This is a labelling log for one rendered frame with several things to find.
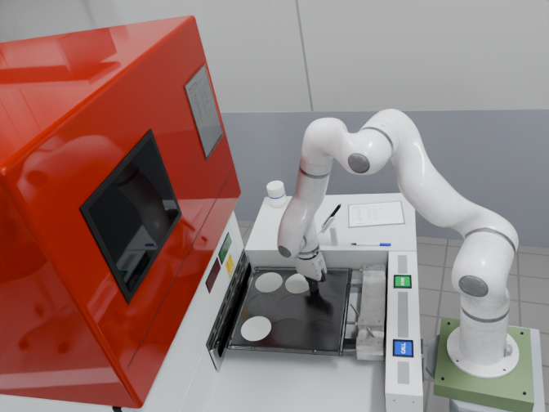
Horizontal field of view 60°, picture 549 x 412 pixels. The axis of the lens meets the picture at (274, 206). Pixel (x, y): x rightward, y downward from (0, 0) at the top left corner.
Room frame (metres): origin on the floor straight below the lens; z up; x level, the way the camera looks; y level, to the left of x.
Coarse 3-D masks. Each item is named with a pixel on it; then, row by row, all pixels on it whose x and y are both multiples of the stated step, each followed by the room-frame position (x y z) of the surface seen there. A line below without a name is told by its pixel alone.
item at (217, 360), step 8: (248, 264) 1.39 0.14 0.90; (240, 272) 1.31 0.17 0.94; (248, 272) 1.38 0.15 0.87; (240, 280) 1.28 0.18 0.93; (248, 280) 1.34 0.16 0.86; (232, 296) 1.20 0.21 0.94; (240, 296) 1.26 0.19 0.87; (232, 304) 1.18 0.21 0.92; (240, 304) 1.23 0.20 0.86; (224, 312) 1.13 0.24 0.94; (232, 312) 1.19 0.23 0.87; (224, 320) 1.10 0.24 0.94; (232, 320) 1.15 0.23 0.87; (224, 328) 1.08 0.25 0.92; (232, 328) 1.13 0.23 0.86; (216, 336) 1.03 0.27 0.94; (224, 336) 1.09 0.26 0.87; (216, 344) 1.01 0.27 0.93; (224, 344) 1.06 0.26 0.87; (216, 352) 1.00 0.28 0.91; (224, 352) 1.03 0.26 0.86; (216, 360) 0.98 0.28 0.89; (216, 368) 0.98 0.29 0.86
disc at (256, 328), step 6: (252, 318) 1.12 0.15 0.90; (258, 318) 1.11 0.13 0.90; (264, 318) 1.10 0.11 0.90; (246, 324) 1.10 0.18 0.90; (252, 324) 1.09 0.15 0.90; (258, 324) 1.09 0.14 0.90; (264, 324) 1.08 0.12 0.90; (270, 324) 1.07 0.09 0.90; (246, 330) 1.07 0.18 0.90; (252, 330) 1.06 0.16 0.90; (258, 330) 1.06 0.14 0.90; (264, 330) 1.05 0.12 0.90; (246, 336) 1.05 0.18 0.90; (252, 336) 1.04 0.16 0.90; (258, 336) 1.03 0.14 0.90; (264, 336) 1.03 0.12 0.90
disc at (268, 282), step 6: (264, 276) 1.31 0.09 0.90; (270, 276) 1.30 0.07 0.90; (276, 276) 1.29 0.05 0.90; (258, 282) 1.28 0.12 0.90; (264, 282) 1.28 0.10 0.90; (270, 282) 1.27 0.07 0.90; (276, 282) 1.26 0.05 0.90; (282, 282) 1.26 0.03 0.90; (258, 288) 1.25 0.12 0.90; (264, 288) 1.25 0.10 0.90; (270, 288) 1.24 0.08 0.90; (276, 288) 1.23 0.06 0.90
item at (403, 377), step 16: (400, 256) 1.20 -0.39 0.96; (416, 256) 1.18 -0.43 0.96; (400, 272) 1.12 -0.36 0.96; (416, 272) 1.10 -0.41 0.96; (416, 288) 1.04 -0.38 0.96; (400, 304) 0.99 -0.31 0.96; (416, 304) 0.97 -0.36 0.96; (400, 320) 0.93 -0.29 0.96; (416, 320) 0.91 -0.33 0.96; (400, 336) 0.87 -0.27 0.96; (416, 336) 0.86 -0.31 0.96; (416, 352) 0.81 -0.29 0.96; (400, 368) 0.77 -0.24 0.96; (416, 368) 0.76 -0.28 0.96; (400, 384) 0.72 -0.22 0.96; (416, 384) 0.71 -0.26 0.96; (400, 400) 0.70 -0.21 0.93; (416, 400) 0.69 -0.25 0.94
